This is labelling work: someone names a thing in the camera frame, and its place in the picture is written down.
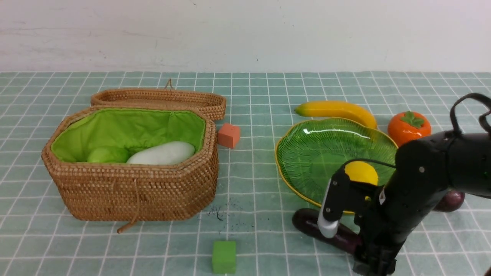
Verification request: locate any orange persimmon green calyx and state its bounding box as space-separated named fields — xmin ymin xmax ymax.
xmin=387 ymin=111 xmax=432 ymax=147

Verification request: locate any yellow lemon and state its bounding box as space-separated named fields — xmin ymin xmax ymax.
xmin=344 ymin=161 xmax=379 ymax=186

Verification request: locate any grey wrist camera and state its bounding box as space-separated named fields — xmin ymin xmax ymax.
xmin=317 ymin=165 xmax=378 ymax=238

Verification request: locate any black cable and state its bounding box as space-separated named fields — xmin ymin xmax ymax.
xmin=450 ymin=92 xmax=491 ymax=135

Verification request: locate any woven wicker basket lid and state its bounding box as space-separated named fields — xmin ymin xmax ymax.
xmin=91 ymin=79 xmax=227 ymax=121

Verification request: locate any green foam cube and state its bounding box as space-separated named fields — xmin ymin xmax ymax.
xmin=211 ymin=240 xmax=237 ymax=274

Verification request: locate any woven wicker basket green lining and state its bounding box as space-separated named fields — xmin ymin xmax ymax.
xmin=41 ymin=105 xmax=219 ymax=222

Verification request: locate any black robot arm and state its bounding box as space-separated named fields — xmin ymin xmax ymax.
xmin=353 ymin=132 xmax=491 ymax=276

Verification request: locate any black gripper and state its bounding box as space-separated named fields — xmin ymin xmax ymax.
xmin=352 ymin=230 xmax=406 ymax=276

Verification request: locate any green leaf-shaped glass plate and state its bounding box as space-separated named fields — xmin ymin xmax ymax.
xmin=275 ymin=118 xmax=398 ymax=207

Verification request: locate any dark purple eggplant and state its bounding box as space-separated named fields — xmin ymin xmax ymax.
xmin=292 ymin=208 xmax=362 ymax=255

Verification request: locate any white radish with green leaves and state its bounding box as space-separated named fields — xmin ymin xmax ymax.
xmin=127 ymin=141 xmax=195 ymax=165

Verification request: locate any yellow banana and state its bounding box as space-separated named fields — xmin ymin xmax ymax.
xmin=295 ymin=101 xmax=378 ymax=129

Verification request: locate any purple mangosteen green calyx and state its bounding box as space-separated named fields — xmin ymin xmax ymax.
xmin=433 ymin=190 xmax=465 ymax=213

